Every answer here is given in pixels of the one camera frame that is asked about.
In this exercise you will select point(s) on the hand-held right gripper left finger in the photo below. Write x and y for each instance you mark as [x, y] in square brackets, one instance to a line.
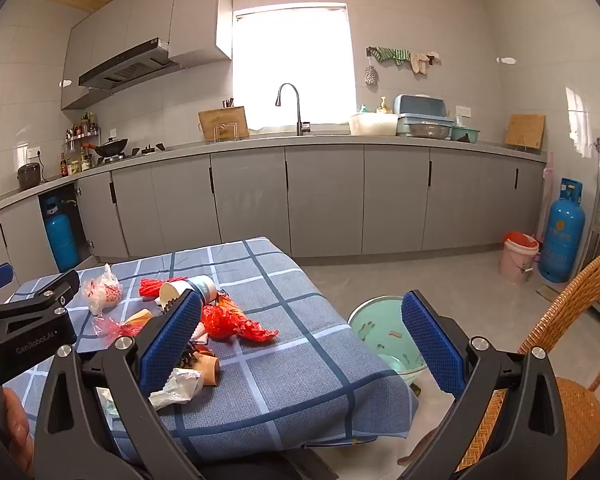
[172, 342]

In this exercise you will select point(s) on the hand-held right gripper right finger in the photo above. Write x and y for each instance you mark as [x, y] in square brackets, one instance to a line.
[432, 345]

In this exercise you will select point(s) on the dark pine cone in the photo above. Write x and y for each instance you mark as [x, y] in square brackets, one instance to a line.
[187, 357]

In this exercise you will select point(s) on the yellow sponge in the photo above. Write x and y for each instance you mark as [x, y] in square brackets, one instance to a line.
[141, 316]

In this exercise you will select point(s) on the clear plastic bag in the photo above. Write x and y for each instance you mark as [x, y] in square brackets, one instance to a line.
[177, 387]

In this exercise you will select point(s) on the white paper cup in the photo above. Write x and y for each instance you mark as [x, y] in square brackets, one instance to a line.
[175, 291]

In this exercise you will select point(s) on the red plastic bag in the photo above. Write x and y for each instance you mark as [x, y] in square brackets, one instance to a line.
[222, 322]

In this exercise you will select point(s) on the mint green waste bin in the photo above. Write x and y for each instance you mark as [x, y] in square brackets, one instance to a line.
[380, 330]

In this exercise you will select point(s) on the person's left hand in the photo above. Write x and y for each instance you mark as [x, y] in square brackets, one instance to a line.
[16, 425]

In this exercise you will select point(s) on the brown paper cup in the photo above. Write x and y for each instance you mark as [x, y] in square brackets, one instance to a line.
[207, 367]

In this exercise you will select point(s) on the clear bag with red print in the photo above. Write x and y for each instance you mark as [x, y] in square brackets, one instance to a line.
[102, 292]

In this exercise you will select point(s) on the blue gas cylinder under counter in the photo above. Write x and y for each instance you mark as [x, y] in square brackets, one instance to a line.
[62, 240]

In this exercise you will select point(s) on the red clear wrapper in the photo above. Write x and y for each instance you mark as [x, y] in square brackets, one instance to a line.
[117, 329]

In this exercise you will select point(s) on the red mesh net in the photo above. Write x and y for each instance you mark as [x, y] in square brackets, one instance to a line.
[150, 287]

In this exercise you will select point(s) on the white cup with grey band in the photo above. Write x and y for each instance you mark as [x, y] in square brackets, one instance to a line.
[206, 287]

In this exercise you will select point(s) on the dark rice cooker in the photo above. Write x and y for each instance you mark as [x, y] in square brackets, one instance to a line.
[29, 177]

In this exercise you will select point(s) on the blue plaid tablecloth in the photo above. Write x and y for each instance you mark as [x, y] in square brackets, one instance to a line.
[290, 360]

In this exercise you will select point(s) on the pink bucket with red lid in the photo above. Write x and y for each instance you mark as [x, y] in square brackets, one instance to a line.
[517, 257]

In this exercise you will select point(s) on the glass jar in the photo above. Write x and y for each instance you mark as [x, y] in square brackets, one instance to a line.
[75, 167]

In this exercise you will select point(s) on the dark sauce bottle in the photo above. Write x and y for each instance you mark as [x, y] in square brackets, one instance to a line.
[63, 165]

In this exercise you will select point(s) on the black wok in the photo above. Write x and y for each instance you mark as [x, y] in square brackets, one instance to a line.
[111, 146]

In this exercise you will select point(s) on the spice rack with bottles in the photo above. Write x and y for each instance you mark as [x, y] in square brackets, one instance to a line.
[82, 132]

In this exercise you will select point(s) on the wicker chair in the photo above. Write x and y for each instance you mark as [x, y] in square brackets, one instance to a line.
[580, 410]

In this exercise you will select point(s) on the gas stove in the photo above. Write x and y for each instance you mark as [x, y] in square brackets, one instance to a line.
[145, 150]

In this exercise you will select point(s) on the large blue gas cylinder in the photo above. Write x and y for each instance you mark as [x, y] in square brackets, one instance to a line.
[562, 232]

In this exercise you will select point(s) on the grey kitchen counter cabinets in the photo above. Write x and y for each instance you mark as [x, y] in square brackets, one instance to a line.
[325, 200]

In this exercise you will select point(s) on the green plastic basin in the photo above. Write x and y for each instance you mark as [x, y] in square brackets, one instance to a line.
[465, 134]

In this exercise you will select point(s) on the metal bowl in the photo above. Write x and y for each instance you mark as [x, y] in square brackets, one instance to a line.
[430, 131]

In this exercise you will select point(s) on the wooden cutting board in rack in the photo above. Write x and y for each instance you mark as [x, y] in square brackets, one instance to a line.
[222, 122]

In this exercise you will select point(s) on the white plastic basin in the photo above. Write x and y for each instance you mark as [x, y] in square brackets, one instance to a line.
[373, 124]

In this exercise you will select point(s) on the plain wooden cutting board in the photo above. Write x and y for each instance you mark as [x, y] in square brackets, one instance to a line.
[526, 131]

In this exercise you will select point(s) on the range hood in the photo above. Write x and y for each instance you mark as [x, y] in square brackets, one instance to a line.
[125, 62]

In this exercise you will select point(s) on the blue dish drainer box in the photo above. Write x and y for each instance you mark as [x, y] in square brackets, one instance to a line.
[420, 105]

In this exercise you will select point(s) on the yellow soap bottle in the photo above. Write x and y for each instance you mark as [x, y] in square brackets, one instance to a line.
[383, 106]

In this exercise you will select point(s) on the knife block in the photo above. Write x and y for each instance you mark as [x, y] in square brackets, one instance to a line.
[228, 103]

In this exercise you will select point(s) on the dark gooseneck faucet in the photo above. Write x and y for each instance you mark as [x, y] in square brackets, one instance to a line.
[299, 110]

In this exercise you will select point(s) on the grey hanging duster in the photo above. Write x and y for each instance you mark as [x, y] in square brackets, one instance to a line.
[370, 76]

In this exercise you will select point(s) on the beige rubber gloves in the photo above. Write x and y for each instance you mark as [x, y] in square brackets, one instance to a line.
[422, 62]

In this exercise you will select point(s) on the green striped cloth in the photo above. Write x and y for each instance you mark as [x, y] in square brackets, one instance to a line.
[390, 55]

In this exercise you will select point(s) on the bright window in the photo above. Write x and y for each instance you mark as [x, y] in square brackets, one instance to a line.
[292, 60]

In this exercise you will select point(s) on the grey upper cabinets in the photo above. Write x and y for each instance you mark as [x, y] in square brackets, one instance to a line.
[195, 10]

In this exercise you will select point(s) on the white wall socket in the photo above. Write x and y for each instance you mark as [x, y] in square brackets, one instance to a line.
[35, 152]
[463, 111]

